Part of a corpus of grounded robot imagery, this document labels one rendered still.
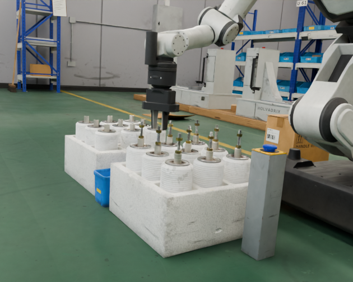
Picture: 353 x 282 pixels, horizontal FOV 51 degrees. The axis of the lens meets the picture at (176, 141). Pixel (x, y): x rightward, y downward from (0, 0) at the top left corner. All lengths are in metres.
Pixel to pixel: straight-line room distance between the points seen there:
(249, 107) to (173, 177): 2.91
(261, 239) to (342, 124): 0.42
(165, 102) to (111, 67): 6.62
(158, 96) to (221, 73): 3.46
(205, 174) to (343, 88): 0.52
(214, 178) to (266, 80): 2.93
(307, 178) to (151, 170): 0.57
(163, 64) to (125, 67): 6.74
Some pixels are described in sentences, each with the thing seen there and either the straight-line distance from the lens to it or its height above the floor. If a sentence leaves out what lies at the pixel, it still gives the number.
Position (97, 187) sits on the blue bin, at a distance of 1.45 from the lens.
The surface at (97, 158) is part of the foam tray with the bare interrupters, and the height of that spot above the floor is 0.16.
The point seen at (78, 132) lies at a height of 0.21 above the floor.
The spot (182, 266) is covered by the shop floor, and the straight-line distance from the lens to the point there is 1.05.
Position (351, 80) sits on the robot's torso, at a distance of 1.32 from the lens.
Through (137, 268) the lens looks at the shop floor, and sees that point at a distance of 1.03.
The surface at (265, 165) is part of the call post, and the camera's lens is 1.04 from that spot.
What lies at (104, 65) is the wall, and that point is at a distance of 7.68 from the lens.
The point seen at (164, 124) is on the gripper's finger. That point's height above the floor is 0.35.
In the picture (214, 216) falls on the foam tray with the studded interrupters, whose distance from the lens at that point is 1.14.
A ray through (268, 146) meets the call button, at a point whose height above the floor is 0.33.
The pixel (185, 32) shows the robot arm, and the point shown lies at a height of 0.64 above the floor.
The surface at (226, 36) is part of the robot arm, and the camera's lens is 1.29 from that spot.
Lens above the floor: 0.52
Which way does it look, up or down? 11 degrees down
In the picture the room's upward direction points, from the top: 4 degrees clockwise
